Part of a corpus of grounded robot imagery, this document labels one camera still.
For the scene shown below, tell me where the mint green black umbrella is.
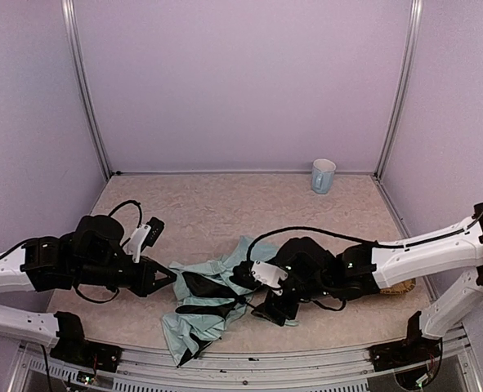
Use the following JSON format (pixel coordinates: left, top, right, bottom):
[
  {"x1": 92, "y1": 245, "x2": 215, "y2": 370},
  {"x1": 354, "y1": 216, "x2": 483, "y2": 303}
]
[{"x1": 160, "y1": 235, "x2": 300, "y2": 369}]

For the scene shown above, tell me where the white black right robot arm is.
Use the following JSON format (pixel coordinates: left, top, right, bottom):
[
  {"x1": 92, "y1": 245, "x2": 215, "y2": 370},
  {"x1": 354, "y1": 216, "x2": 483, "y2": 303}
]
[{"x1": 248, "y1": 203, "x2": 483, "y2": 342}]

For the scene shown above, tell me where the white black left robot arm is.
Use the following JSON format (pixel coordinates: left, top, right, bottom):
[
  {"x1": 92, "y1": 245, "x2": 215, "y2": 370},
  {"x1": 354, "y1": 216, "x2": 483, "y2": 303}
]
[{"x1": 0, "y1": 215, "x2": 177, "y2": 348}]

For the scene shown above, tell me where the woven bamboo tray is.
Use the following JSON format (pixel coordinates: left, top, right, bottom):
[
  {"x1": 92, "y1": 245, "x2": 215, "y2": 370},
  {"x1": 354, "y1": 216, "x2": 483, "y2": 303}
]
[{"x1": 380, "y1": 278, "x2": 417, "y2": 295}]

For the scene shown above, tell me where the light blue ceramic mug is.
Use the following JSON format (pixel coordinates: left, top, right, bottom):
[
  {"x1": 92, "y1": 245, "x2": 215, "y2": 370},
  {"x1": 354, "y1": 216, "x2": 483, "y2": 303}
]
[{"x1": 311, "y1": 158, "x2": 337, "y2": 194}]

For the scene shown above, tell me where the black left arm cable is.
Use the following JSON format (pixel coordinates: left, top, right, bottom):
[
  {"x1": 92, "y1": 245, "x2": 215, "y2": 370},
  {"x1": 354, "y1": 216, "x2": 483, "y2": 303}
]
[{"x1": 105, "y1": 199, "x2": 145, "y2": 228}]

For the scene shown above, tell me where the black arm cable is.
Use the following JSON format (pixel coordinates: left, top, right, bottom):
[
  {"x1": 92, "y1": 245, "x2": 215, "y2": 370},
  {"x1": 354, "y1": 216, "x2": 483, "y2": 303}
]
[
  {"x1": 244, "y1": 226, "x2": 379, "y2": 266},
  {"x1": 105, "y1": 199, "x2": 145, "y2": 228}
]

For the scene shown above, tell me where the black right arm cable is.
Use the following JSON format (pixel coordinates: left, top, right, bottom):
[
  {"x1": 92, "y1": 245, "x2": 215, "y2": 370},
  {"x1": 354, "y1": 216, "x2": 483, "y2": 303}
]
[{"x1": 244, "y1": 226, "x2": 379, "y2": 266}]

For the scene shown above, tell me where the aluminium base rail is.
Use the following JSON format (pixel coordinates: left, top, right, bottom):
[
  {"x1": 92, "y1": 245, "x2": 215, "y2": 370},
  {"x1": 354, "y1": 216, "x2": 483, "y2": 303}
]
[{"x1": 7, "y1": 322, "x2": 483, "y2": 392}]

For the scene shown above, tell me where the grey aluminium left post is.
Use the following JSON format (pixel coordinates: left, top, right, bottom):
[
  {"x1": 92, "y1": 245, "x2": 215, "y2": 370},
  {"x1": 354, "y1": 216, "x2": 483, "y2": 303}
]
[{"x1": 61, "y1": 0, "x2": 113, "y2": 182}]

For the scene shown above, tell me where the grey aluminium frame post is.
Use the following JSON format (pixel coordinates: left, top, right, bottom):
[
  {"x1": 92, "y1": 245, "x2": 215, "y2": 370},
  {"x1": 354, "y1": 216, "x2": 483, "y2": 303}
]
[{"x1": 373, "y1": 0, "x2": 423, "y2": 182}]

